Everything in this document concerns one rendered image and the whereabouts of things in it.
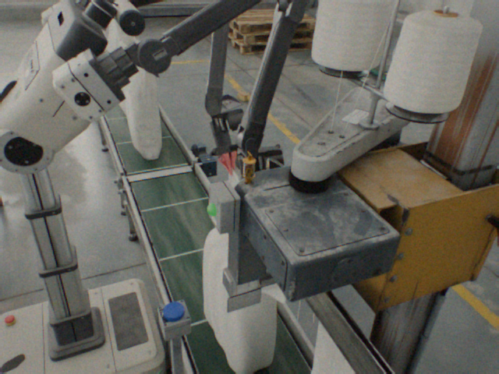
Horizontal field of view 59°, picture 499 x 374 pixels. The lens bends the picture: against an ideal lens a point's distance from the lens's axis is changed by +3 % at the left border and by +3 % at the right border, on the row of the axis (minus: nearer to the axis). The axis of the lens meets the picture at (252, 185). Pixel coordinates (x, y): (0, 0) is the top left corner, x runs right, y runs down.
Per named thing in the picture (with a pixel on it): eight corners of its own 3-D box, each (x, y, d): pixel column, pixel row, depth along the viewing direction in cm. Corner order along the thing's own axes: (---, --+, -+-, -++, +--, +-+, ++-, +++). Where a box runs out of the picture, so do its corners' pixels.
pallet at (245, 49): (223, 39, 685) (224, 30, 677) (291, 36, 725) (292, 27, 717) (241, 54, 622) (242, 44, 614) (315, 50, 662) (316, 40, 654)
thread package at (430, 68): (366, 93, 89) (385, 5, 80) (421, 86, 94) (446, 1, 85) (416, 122, 78) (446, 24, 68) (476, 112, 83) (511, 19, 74)
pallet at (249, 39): (224, 29, 676) (224, 20, 668) (292, 26, 720) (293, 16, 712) (245, 45, 612) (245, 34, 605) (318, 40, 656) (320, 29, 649)
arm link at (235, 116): (207, 105, 156) (206, 100, 147) (238, 97, 156) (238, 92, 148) (217, 137, 156) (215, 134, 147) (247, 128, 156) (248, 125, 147)
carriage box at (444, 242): (321, 249, 123) (338, 153, 106) (414, 224, 135) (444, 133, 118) (375, 315, 104) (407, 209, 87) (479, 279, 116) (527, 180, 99)
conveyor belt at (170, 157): (87, 74, 439) (86, 65, 434) (128, 71, 453) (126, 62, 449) (129, 188, 273) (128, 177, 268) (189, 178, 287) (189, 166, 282)
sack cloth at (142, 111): (125, 132, 318) (111, 29, 278) (155, 128, 325) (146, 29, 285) (136, 163, 282) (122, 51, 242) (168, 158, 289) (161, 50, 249)
